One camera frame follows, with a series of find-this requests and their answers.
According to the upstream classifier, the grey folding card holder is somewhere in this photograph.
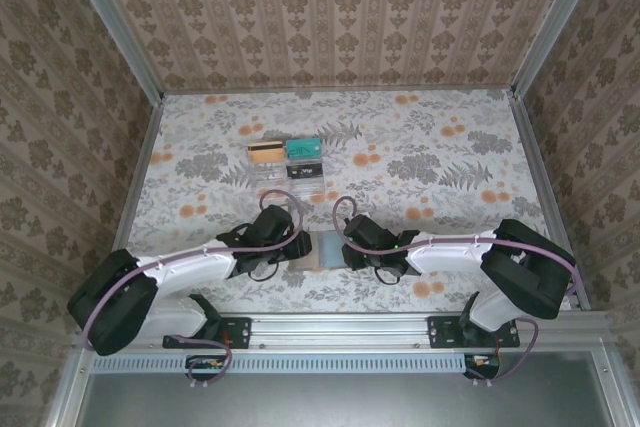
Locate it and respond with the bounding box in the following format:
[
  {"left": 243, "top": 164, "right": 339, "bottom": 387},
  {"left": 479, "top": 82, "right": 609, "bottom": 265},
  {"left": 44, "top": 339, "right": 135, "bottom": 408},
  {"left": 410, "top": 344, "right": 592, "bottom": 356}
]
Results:
[{"left": 293, "top": 229, "right": 351, "bottom": 274}]

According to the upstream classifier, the black VIP card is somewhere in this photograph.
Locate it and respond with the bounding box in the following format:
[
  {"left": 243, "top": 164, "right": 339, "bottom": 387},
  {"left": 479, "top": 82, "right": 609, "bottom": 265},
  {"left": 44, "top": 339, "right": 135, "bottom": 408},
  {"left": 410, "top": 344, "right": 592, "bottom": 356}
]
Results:
[{"left": 285, "top": 162, "right": 324, "bottom": 181}]

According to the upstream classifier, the grey metal sheet panel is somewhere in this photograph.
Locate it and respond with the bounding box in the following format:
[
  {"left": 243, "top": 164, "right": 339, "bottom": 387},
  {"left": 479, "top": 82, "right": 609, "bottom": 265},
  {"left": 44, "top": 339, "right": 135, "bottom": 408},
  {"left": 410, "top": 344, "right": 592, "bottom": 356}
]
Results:
[{"left": 44, "top": 350, "right": 640, "bottom": 427}]

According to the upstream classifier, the black controller board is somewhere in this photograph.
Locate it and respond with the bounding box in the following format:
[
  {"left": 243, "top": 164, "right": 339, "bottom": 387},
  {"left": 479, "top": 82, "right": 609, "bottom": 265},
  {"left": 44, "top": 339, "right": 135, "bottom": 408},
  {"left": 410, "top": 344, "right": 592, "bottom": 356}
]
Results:
[
  {"left": 185, "top": 354, "right": 227, "bottom": 379},
  {"left": 463, "top": 353, "right": 501, "bottom": 379}
]

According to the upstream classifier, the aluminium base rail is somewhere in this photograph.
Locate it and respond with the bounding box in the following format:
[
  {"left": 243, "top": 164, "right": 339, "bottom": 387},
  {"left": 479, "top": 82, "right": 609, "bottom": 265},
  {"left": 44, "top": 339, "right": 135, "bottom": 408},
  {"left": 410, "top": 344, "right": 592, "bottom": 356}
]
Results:
[{"left": 72, "top": 310, "right": 615, "bottom": 354}]

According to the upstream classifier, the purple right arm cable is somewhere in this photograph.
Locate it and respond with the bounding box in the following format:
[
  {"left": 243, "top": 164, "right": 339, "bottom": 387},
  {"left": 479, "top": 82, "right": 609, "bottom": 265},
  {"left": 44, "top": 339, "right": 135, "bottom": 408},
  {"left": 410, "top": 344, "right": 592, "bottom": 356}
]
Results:
[{"left": 332, "top": 196, "right": 581, "bottom": 298}]

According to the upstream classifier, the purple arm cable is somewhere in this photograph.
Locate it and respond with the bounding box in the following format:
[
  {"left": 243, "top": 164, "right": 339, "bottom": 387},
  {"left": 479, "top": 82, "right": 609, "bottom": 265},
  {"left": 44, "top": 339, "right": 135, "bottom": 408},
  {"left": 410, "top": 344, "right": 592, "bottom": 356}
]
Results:
[
  {"left": 332, "top": 196, "right": 581, "bottom": 298},
  {"left": 81, "top": 189, "right": 305, "bottom": 352}
]

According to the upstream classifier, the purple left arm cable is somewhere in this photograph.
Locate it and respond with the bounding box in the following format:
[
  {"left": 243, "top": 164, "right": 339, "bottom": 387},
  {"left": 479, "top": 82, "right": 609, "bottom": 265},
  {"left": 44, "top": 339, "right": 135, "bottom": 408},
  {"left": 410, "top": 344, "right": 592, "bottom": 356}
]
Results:
[{"left": 81, "top": 189, "right": 305, "bottom": 352}]

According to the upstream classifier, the slotted grey cable duct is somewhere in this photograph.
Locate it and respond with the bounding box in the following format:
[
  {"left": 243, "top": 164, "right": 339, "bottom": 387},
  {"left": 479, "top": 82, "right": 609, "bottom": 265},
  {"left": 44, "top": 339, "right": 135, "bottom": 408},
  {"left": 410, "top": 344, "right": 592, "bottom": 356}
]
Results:
[{"left": 91, "top": 352, "right": 504, "bottom": 374}]

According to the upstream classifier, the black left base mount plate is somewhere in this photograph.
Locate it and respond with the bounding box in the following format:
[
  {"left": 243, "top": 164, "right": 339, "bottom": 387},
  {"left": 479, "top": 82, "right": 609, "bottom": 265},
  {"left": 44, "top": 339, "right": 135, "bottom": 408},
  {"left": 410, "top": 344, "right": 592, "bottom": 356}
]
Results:
[{"left": 162, "top": 315, "right": 253, "bottom": 350}]

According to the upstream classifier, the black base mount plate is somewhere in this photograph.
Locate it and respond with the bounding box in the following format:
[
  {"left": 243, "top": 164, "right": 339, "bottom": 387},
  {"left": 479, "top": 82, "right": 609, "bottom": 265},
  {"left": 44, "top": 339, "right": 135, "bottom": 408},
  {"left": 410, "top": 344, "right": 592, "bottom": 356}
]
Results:
[
  {"left": 162, "top": 315, "right": 253, "bottom": 350},
  {"left": 427, "top": 315, "right": 522, "bottom": 350}
]

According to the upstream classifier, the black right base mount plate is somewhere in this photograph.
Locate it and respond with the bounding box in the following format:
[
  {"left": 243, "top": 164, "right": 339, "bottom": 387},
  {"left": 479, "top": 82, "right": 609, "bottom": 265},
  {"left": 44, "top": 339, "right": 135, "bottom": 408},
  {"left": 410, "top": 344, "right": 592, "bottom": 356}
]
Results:
[{"left": 427, "top": 315, "right": 522, "bottom": 350}]

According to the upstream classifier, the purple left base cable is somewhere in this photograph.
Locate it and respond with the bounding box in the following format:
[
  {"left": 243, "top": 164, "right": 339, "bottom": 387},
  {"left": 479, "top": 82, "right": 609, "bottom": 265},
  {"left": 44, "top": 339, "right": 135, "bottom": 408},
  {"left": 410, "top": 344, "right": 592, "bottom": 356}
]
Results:
[{"left": 163, "top": 330, "right": 233, "bottom": 391}]

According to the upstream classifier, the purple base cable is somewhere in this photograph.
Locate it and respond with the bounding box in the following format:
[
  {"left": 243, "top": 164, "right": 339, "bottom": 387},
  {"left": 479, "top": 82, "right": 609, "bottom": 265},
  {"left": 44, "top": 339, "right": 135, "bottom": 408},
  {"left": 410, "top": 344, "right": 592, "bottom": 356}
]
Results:
[
  {"left": 469, "top": 319, "right": 541, "bottom": 389},
  {"left": 163, "top": 330, "right": 233, "bottom": 391}
]

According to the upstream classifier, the aluminium side rail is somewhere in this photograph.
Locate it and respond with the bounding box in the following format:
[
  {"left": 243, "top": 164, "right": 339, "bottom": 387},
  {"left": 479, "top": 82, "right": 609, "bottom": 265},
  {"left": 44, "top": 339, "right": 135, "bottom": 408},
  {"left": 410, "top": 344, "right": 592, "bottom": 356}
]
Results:
[
  {"left": 94, "top": 96, "right": 165, "bottom": 313},
  {"left": 508, "top": 91, "right": 592, "bottom": 312}
]

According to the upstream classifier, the aluminium back rail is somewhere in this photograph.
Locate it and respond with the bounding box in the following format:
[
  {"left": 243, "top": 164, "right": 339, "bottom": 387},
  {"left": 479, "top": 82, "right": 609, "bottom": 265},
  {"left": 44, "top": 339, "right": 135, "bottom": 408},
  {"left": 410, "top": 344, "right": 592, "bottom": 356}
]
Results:
[{"left": 159, "top": 86, "right": 519, "bottom": 97}]

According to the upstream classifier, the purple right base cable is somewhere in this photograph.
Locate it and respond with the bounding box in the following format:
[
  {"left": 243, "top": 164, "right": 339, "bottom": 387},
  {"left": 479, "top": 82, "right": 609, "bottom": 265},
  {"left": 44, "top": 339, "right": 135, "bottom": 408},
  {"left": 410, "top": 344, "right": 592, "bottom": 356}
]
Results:
[{"left": 469, "top": 319, "right": 541, "bottom": 389}]

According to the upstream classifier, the aluminium frame post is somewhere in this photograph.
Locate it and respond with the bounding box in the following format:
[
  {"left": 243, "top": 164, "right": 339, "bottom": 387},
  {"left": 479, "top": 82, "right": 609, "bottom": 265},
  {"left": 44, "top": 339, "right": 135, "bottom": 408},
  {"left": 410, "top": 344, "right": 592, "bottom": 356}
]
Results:
[
  {"left": 510, "top": 0, "right": 609, "bottom": 98},
  {"left": 58, "top": 0, "right": 166, "bottom": 104}
]

